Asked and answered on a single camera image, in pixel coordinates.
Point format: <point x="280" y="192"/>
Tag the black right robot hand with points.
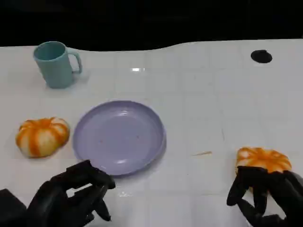
<point x="281" y="196"/>

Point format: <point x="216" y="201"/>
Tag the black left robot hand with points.
<point x="54" y="198"/>

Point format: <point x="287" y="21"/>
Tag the orange white toy bread roll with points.
<point x="262" y="158"/>
<point x="41" y="138"/>

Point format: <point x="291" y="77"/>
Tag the lilac plate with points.
<point x="118" y="137"/>

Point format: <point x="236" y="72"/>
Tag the pale green mug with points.
<point x="55" y="68"/>

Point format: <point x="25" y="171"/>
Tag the black round table grommet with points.
<point x="261" y="56"/>

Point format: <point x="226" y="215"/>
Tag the black backdrop cloth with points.
<point x="151" y="19"/>

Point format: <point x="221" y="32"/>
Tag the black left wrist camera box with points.
<point x="10" y="209"/>

